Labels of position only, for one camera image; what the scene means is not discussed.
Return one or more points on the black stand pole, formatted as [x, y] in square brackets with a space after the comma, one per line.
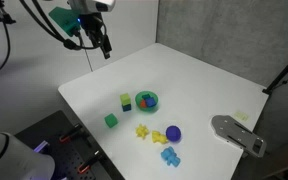
[285, 70]

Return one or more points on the grey metal mounting plate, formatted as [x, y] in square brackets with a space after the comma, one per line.
[234, 133]

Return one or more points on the teal toy block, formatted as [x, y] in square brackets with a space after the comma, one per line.
[146, 96]

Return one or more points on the pale yellow tape piece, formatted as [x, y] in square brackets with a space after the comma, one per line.
[241, 115]

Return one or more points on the yellow spiky toy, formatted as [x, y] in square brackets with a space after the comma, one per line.
[142, 131]

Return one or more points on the light blue toy figure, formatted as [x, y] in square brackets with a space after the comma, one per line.
[170, 156]

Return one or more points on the orange toy figure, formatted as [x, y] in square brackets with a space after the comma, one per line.
[143, 104]

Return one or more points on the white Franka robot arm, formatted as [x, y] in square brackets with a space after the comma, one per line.
[4, 156]

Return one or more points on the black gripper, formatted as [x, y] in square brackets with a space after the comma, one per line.
[92, 23]

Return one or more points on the yellow toy figure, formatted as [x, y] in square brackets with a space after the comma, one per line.
[158, 137]

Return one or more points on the purple ball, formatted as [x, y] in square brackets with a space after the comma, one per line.
[173, 133]

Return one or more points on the black perforated base board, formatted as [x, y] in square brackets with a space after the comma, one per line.
[64, 153]

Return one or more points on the blue toy block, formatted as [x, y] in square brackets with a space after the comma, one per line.
[151, 102]

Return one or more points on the black orange clamp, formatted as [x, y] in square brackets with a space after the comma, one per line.
[89, 162]
[70, 133]

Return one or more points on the green bowl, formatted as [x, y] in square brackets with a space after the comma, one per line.
[139, 96]

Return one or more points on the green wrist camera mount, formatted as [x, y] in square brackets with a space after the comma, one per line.
[64, 20]

